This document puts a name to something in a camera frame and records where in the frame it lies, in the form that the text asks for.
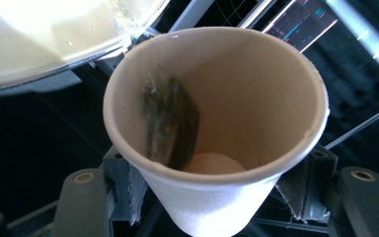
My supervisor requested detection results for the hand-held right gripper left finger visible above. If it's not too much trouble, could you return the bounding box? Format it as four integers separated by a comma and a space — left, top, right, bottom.
102, 145, 150, 227

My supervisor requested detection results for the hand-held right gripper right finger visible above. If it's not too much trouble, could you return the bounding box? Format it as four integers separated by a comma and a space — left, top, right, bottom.
275, 142, 340, 223

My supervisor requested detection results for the dark tea bag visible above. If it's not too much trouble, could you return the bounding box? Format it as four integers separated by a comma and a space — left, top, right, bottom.
140, 72, 201, 172

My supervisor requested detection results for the beige paper cup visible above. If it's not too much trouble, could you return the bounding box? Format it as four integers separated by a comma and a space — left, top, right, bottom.
102, 26, 331, 237

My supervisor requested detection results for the white light bar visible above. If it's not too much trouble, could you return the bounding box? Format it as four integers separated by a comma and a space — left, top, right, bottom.
324, 0, 379, 86

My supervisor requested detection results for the monitor screen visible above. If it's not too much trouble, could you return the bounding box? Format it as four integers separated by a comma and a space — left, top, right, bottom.
262, 0, 340, 53

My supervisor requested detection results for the metal stand bar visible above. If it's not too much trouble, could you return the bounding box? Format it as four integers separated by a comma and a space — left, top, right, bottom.
237, 0, 274, 30
168, 0, 215, 34

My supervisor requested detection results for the thin grey cable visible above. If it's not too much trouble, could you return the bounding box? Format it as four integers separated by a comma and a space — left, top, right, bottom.
324, 100, 379, 151

